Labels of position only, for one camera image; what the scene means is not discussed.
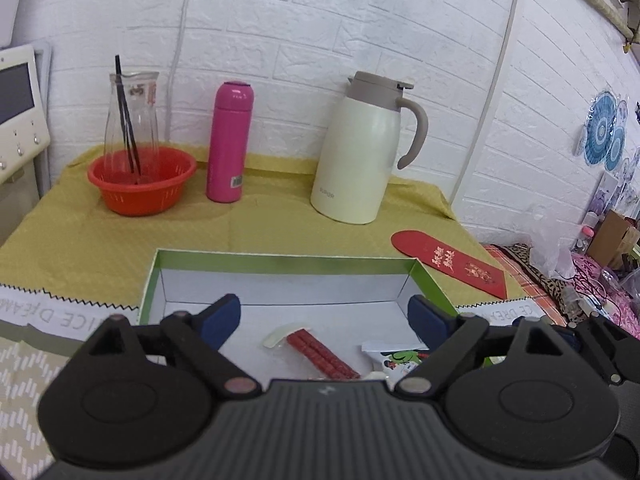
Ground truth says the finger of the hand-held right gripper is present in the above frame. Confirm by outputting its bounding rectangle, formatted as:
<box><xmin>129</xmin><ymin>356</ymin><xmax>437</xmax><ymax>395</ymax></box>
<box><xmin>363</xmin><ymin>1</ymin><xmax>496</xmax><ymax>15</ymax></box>
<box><xmin>567</xmin><ymin>316</ymin><xmax>640</xmax><ymax>386</ymax></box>

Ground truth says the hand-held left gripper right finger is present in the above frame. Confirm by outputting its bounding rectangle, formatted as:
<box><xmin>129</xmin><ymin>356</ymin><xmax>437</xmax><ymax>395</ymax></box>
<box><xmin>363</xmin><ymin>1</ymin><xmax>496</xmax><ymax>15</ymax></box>
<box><xmin>394</xmin><ymin>295</ymin><xmax>568</xmax><ymax>397</ymax></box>

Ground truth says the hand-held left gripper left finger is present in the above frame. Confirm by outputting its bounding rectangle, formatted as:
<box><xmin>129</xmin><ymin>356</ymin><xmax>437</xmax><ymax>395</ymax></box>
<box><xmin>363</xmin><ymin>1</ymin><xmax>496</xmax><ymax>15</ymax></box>
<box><xmin>87</xmin><ymin>294</ymin><xmax>263</xmax><ymax>398</ymax></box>

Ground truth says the green cardboard box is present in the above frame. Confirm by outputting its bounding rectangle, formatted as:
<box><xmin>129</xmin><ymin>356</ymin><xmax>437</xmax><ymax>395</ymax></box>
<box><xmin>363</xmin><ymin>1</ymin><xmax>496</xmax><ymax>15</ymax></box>
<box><xmin>136</xmin><ymin>248</ymin><xmax>458</xmax><ymax>381</ymax></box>

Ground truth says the white power strip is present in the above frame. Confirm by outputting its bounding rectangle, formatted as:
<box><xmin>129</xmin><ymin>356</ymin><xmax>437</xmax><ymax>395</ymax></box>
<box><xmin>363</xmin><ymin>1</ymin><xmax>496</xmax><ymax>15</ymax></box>
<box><xmin>567</xmin><ymin>290</ymin><xmax>608</xmax><ymax>318</ymax></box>

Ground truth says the white cartoon snack packet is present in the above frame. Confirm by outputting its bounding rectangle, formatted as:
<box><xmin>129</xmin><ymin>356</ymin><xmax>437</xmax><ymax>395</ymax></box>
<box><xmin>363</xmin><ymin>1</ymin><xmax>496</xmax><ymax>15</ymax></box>
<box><xmin>361</xmin><ymin>341</ymin><xmax>431</xmax><ymax>381</ymax></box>

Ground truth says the pink floral cloth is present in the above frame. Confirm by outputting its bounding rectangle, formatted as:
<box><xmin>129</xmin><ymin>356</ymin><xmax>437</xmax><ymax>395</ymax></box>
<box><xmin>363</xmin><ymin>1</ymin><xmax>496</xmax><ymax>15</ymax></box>
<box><xmin>570</xmin><ymin>250</ymin><xmax>640</xmax><ymax>336</ymax></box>

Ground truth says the red envelope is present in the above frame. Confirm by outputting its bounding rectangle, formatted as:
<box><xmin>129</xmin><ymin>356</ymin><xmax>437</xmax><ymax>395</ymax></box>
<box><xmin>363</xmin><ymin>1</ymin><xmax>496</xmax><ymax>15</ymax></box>
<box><xmin>390</xmin><ymin>230</ymin><xmax>508</xmax><ymax>298</ymax></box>

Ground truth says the red sausage snack packet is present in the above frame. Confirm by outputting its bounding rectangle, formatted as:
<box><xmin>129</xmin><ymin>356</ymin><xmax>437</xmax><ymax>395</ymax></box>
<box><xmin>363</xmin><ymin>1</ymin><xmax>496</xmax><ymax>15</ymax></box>
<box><xmin>261</xmin><ymin>322</ymin><xmax>362</xmax><ymax>381</ymax></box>

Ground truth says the brown cardboard box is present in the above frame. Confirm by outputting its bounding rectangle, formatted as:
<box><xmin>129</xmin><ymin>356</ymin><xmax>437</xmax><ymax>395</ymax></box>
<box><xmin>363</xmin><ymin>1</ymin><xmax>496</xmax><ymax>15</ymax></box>
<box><xmin>586</xmin><ymin>210</ymin><xmax>640</xmax><ymax>273</ymax></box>

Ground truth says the leopard print cloth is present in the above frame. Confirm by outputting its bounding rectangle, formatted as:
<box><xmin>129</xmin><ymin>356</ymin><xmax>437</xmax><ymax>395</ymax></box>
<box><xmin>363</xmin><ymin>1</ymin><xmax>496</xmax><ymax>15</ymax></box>
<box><xmin>492</xmin><ymin>244</ymin><xmax>571</xmax><ymax>326</ymax></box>

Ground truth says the clear plastic bag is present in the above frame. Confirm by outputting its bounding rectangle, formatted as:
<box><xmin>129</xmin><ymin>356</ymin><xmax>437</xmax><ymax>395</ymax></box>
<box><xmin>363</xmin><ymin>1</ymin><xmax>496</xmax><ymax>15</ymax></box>
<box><xmin>530</xmin><ymin>205</ymin><xmax>581</xmax><ymax>281</ymax></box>

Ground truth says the orange plastic basket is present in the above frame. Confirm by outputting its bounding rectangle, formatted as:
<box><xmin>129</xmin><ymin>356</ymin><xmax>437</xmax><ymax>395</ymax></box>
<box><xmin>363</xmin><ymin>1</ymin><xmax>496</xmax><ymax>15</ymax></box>
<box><xmin>87</xmin><ymin>148</ymin><xmax>197</xmax><ymax>217</ymax></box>

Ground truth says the cream thermal jug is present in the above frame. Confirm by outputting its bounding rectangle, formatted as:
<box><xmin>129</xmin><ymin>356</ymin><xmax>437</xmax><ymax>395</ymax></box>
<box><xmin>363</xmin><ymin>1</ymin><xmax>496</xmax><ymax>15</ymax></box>
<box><xmin>310</xmin><ymin>71</ymin><xmax>429</xmax><ymax>225</ymax></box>

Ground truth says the pink thermos bottle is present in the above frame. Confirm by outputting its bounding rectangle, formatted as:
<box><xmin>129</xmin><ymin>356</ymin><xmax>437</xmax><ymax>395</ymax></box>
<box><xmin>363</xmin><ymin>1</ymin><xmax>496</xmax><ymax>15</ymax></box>
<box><xmin>206</xmin><ymin>81</ymin><xmax>256</xmax><ymax>204</ymax></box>

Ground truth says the small blue paper fan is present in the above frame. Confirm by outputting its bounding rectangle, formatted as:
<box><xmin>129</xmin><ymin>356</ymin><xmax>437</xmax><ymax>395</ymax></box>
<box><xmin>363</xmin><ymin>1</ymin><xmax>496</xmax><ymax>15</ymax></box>
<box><xmin>604</xmin><ymin>127</ymin><xmax>629</xmax><ymax>171</ymax></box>

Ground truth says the glass carafe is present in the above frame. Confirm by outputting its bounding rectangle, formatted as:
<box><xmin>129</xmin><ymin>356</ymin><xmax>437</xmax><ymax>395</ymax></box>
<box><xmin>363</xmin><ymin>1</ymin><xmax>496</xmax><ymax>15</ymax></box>
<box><xmin>104</xmin><ymin>71</ymin><xmax>161</xmax><ymax>186</ymax></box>

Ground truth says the black stick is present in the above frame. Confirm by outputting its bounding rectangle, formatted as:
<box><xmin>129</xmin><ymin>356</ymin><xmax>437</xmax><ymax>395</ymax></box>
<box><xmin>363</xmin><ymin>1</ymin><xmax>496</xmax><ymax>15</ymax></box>
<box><xmin>115</xmin><ymin>55</ymin><xmax>141</xmax><ymax>175</ymax></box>
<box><xmin>118</xmin><ymin>87</ymin><xmax>137</xmax><ymax>175</ymax></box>

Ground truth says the large blue paper fan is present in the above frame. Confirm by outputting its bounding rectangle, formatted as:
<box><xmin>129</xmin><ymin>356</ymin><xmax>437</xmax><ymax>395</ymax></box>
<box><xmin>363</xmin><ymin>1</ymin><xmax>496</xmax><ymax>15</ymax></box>
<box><xmin>582</xmin><ymin>89</ymin><xmax>622</xmax><ymax>136</ymax></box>

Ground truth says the white appliance with screen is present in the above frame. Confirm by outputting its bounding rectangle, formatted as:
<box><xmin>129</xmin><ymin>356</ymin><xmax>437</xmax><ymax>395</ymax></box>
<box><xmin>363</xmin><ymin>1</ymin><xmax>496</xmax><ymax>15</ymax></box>
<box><xmin>0</xmin><ymin>44</ymin><xmax>52</xmax><ymax>186</ymax></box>

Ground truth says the white wall conduit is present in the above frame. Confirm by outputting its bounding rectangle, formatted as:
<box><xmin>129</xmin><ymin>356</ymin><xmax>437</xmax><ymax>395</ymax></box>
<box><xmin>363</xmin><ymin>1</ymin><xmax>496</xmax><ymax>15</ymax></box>
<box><xmin>450</xmin><ymin>0</ymin><xmax>526</xmax><ymax>208</ymax></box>

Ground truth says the white wall cable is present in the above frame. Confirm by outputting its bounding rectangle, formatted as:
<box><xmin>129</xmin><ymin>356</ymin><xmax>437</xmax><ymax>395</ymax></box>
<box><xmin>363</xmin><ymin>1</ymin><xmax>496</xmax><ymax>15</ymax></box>
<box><xmin>167</xmin><ymin>0</ymin><xmax>201</xmax><ymax>153</ymax></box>

